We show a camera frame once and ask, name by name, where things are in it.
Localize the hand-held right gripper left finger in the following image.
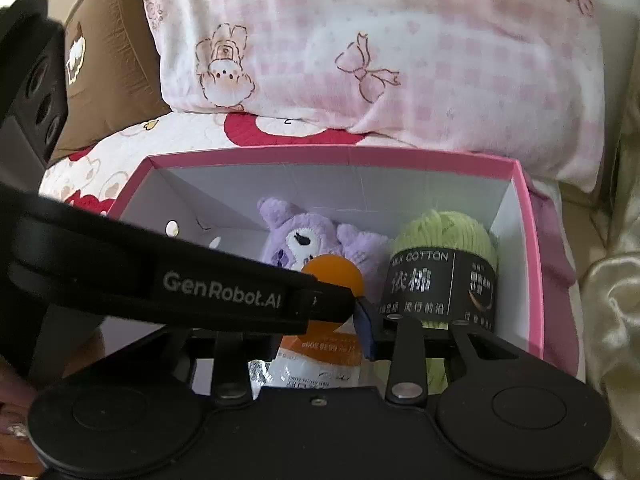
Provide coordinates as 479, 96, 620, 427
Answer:
132, 329, 278, 407

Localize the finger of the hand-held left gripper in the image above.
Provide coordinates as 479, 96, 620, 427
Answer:
295, 272, 363, 335

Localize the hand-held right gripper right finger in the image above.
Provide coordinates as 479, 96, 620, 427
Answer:
354, 300, 525, 407

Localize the orange white packet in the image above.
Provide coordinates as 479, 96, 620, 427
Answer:
248, 320, 363, 390

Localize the purple plush toy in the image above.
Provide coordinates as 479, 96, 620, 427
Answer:
256, 196, 396, 291

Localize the pink cardboard box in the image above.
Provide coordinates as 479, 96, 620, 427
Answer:
100, 145, 544, 396

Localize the green yarn ball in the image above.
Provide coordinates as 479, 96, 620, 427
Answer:
377, 210, 501, 393

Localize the person's left hand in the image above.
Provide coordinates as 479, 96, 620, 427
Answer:
0, 360, 46, 466

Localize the brown pillow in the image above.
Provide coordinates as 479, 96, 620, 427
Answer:
47, 0, 173, 166

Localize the golden satin cloth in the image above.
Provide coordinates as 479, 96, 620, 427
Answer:
575, 0, 640, 480

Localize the pink checked pillow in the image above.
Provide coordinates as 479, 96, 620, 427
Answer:
125, 0, 606, 193

